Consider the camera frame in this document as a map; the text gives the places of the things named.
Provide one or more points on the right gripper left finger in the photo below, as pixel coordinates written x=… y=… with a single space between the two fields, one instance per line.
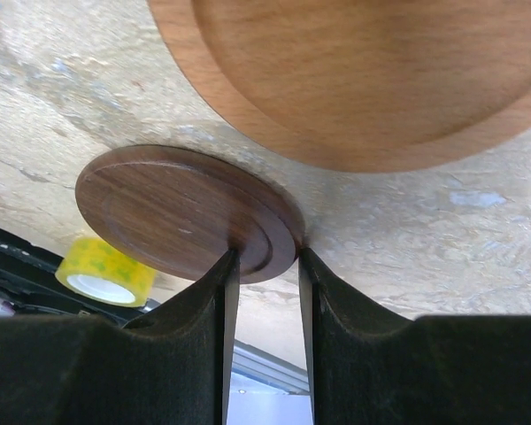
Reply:
x=169 y=366

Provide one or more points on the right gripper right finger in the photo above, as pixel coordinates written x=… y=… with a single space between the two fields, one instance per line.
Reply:
x=369 y=365

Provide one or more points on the dark walnut coaster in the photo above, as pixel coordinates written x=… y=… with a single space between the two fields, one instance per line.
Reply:
x=179 y=211

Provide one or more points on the orange wooden coaster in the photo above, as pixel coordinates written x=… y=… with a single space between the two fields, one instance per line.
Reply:
x=359 y=86

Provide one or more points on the yellow tape roll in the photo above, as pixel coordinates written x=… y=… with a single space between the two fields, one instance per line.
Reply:
x=94 y=269

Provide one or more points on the aluminium rail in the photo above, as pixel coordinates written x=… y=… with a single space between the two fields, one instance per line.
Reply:
x=254 y=369

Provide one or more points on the black base frame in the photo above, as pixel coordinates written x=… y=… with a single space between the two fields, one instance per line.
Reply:
x=28 y=284

